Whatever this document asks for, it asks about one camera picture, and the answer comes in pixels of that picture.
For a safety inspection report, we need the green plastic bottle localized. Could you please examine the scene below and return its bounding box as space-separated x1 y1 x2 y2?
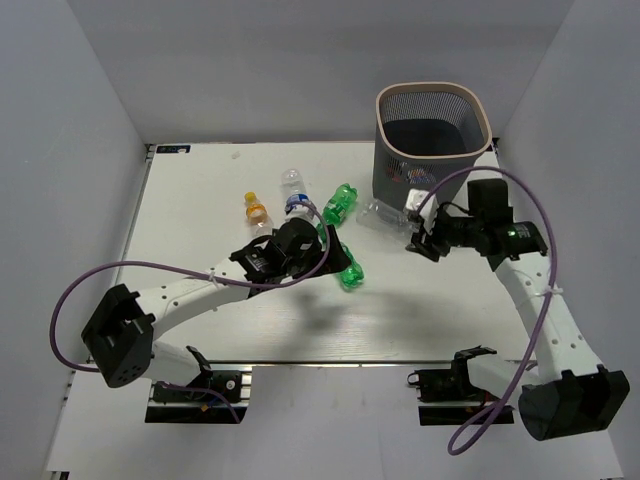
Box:
322 183 358 226
316 242 365 291

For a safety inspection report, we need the clear unlabelled plastic bottle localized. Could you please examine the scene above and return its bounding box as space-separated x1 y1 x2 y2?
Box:
356 199 413 243

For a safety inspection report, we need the white cap labelled bottle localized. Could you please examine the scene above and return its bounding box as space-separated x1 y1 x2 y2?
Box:
406 168 437 185

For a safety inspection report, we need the red label red cap bottle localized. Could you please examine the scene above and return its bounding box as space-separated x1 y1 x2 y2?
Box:
387 168 406 183

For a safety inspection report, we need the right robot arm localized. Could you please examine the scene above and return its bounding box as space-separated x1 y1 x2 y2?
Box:
405 178 630 441

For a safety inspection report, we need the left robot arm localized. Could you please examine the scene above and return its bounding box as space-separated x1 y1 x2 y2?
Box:
81 218 351 399

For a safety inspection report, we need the grey mesh waste bin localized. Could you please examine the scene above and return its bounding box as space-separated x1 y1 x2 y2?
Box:
372 82 492 212

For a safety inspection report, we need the orange cap small bottle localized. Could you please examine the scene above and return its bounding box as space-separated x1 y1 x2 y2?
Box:
244 191 273 238

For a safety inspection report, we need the blue label clear bottle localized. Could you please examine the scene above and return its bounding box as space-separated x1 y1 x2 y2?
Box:
281 169 310 203

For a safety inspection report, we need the blue corner label sticker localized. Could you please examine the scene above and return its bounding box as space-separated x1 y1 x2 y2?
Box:
156 145 191 154

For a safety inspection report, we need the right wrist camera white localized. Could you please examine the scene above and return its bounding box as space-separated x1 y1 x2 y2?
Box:
404 189 439 233

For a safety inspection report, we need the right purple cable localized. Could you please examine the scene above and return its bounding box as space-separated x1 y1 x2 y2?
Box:
417 167 560 456

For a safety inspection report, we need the purple cable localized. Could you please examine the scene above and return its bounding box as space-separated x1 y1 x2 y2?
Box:
51 202 332 424
417 167 560 456

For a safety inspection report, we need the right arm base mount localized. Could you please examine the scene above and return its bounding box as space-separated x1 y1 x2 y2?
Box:
407 368 498 426

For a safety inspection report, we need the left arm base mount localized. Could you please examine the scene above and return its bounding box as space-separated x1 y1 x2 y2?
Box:
145 364 252 425

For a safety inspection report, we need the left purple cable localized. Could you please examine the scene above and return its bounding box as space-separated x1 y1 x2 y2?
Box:
51 202 332 424

